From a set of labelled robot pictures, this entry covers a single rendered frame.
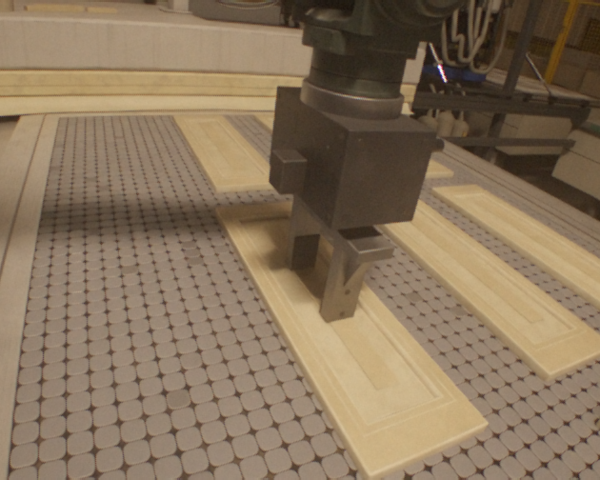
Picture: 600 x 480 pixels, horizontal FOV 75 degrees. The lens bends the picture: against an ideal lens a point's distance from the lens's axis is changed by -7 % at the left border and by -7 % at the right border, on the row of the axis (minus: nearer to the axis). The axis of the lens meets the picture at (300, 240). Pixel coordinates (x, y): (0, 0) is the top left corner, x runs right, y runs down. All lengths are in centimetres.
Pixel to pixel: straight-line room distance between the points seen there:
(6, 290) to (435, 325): 72
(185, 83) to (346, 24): 140
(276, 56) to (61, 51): 85
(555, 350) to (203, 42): 160
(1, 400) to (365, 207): 51
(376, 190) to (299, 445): 32
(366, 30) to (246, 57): 143
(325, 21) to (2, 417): 60
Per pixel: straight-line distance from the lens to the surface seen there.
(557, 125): 516
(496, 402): 68
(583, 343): 86
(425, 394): 62
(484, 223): 116
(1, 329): 73
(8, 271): 84
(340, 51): 52
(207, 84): 188
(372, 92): 54
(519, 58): 336
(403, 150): 53
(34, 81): 184
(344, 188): 50
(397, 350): 67
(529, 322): 84
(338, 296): 64
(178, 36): 183
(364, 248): 55
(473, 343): 76
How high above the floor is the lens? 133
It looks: 30 degrees down
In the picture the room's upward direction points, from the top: 9 degrees clockwise
